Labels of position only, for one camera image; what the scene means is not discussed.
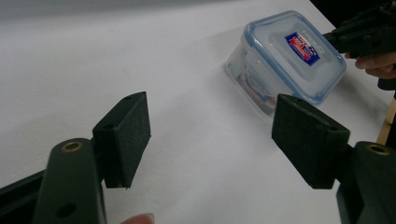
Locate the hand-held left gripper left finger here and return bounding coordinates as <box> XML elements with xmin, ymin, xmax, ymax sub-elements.
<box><xmin>92</xmin><ymin>91</ymin><xmax>152</xmax><ymax>189</ymax></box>

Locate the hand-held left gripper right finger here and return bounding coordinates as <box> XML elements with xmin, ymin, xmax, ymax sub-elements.
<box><xmin>271</xmin><ymin>93</ymin><xmax>354</xmax><ymax>190</ymax></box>

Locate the clear container with blue-sealed lid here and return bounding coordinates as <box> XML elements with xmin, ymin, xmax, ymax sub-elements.
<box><xmin>223</xmin><ymin>9</ymin><xmax>347</xmax><ymax>120</ymax></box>

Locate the wooden strip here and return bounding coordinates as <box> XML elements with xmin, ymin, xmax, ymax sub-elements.
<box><xmin>375</xmin><ymin>98</ymin><xmax>396</xmax><ymax>146</ymax></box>

